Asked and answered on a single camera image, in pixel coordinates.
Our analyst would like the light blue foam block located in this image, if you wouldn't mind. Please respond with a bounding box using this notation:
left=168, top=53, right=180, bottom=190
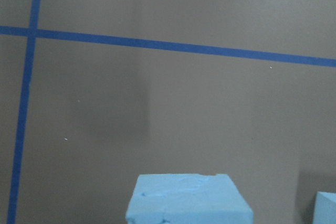
left=125, top=174, right=254, bottom=223
left=313, top=191, right=335, bottom=224

